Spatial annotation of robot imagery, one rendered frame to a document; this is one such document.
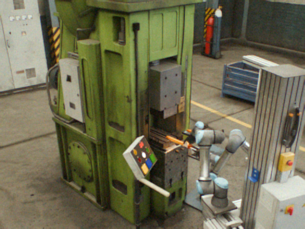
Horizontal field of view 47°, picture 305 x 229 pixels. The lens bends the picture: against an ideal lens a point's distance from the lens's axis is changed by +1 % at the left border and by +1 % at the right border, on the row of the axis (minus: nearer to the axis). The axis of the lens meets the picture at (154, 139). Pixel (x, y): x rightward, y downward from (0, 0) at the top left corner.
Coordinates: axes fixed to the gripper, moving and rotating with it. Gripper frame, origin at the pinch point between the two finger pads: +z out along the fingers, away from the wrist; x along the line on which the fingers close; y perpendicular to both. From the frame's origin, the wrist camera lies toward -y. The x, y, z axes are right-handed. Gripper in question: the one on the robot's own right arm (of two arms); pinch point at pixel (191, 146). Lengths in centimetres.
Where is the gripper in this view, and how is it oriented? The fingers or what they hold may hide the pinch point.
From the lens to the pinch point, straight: 357.9
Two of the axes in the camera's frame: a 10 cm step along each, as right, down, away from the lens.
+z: -7.1, -3.2, 6.3
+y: 0.1, 8.9, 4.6
